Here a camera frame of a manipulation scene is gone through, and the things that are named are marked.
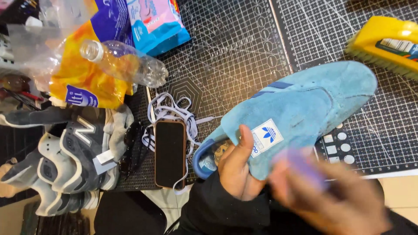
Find person's left hand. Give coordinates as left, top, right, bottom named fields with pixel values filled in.
left=217, top=124, right=272, bottom=201

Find person's right hand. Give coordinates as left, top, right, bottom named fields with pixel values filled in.
left=267, top=148, right=392, bottom=235

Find purple cleaning block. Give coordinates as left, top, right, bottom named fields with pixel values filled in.
left=274, top=147, right=330, bottom=190

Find light blue suede sneaker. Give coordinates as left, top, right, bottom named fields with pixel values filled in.
left=192, top=60, right=379, bottom=182

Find black gridded cutting mat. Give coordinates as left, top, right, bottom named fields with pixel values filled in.
left=270, top=0, right=418, bottom=177
left=147, top=0, right=292, bottom=185

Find phone with brown case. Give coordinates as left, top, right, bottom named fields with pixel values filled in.
left=154, top=119, right=187, bottom=190

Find white shoelaces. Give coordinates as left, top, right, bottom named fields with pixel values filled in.
left=141, top=92, right=223, bottom=195

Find black sunglasses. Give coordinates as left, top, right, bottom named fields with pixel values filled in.
left=118, top=120, right=155, bottom=181

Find black stool seat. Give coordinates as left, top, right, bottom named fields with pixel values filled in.
left=94, top=191, right=168, bottom=235

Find yellow scrub brush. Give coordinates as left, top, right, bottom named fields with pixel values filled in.
left=345, top=16, right=418, bottom=81

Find clear plastic bottle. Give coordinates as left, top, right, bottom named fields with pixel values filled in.
left=80, top=39, right=169, bottom=88

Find pink and blue packet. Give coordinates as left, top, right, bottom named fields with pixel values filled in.
left=125, top=0, right=192, bottom=57

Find grey sneaker with white tag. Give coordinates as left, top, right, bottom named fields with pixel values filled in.
left=0, top=105, right=135, bottom=194

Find yellow and blue plastic bag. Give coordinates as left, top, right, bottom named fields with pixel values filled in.
left=48, top=0, right=138, bottom=109

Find grey and white sneaker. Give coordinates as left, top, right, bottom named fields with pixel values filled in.
left=0, top=153, right=100, bottom=218

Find clear plastic bag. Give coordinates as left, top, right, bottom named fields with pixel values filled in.
left=6, top=0, right=98, bottom=92

